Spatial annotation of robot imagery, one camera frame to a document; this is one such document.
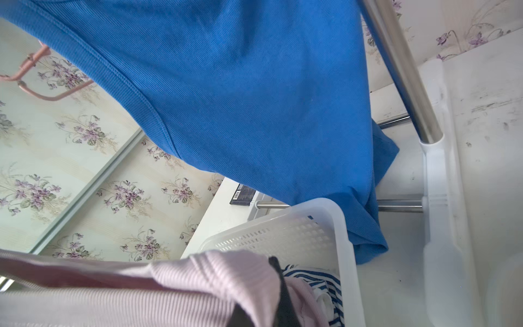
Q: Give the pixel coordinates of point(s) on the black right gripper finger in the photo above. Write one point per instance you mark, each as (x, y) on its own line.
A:
(285, 315)

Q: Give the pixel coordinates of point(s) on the pink wire hanger blue top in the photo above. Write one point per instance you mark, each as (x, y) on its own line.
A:
(43, 73)

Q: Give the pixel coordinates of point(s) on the pink tank top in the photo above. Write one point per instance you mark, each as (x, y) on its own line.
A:
(200, 290)

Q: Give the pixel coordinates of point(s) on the white plastic tray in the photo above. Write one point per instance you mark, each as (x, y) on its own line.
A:
(504, 296)

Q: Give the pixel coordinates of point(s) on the blue white striped tank top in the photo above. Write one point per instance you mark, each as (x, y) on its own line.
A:
(315, 295)

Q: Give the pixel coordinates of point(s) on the white metal clothes rack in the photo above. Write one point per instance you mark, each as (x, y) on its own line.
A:
(450, 283)

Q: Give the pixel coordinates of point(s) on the white perforated plastic basket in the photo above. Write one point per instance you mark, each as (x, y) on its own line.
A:
(312, 235)

